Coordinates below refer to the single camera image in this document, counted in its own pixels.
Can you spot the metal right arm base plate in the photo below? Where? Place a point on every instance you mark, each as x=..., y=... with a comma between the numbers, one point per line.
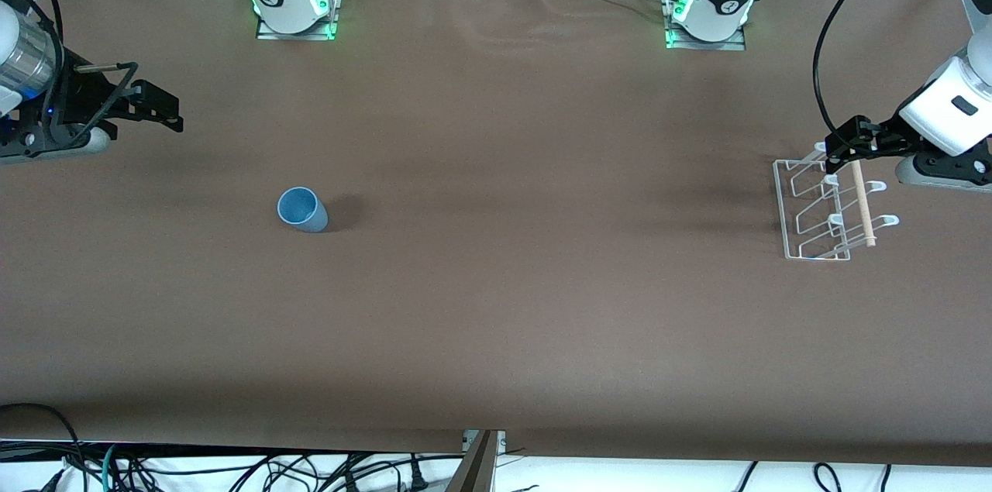
x=267, y=31

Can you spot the brown table cover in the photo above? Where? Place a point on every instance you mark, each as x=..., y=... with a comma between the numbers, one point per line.
x=496, y=321

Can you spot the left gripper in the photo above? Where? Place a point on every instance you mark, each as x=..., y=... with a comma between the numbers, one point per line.
x=886, y=139

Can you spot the brown support beam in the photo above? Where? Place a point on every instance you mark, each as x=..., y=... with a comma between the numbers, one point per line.
x=474, y=469

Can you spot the wooden rack dowel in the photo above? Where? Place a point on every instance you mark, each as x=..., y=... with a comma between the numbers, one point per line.
x=865, y=209

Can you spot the blue plastic cup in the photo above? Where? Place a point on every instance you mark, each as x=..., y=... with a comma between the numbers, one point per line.
x=301, y=209

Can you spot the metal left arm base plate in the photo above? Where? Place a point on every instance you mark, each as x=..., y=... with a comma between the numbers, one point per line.
x=736, y=44

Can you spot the small beige gripper stick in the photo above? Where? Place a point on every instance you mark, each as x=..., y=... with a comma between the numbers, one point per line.
x=97, y=68

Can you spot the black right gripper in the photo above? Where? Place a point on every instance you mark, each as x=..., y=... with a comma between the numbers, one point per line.
x=77, y=98

